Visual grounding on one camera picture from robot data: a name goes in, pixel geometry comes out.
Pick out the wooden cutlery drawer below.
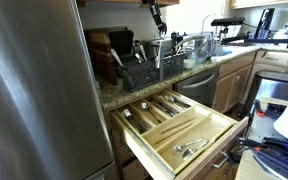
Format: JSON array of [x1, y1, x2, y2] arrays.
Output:
[[110, 90, 248, 180]]

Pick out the chopstick in drawer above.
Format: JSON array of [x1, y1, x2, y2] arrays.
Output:
[[160, 118, 195, 134], [154, 124, 192, 144]]

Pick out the grey cutlery rack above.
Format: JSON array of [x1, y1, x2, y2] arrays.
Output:
[[119, 52, 185, 92]]

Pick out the wooden base cabinet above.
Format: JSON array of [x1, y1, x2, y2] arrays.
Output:
[[212, 52, 255, 113]]

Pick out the knives in middle compartment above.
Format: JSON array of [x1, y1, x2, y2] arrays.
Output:
[[150, 100, 178, 117]]

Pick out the wooden cutting boards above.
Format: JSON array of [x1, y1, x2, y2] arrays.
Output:
[[84, 26, 134, 86]]

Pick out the stainless steel dishwasher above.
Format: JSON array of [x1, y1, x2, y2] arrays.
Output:
[[173, 67, 218, 107]]

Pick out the stainless steel refrigerator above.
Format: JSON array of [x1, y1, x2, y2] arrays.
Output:
[[0, 0, 119, 180]]

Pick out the forks in front compartment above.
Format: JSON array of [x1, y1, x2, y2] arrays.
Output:
[[122, 109, 150, 134]]

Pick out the forks in compartment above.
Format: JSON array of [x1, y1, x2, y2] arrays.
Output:
[[164, 95, 190, 109], [122, 109, 150, 134]]

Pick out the forks in rear compartment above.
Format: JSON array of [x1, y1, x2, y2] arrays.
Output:
[[164, 95, 190, 109]]

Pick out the white perforated robot table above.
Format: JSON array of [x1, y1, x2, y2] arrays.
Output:
[[236, 97, 288, 180]]

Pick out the stainless steel toaster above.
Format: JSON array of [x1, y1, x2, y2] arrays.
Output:
[[142, 39, 172, 58]]

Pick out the spoon in drawer compartment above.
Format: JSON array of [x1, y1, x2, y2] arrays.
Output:
[[140, 102, 162, 123]]

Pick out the white cup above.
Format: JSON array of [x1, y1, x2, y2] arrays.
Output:
[[183, 59, 195, 70]]

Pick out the glass bowl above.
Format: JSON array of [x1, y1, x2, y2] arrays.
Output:
[[174, 34, 218, 63]]

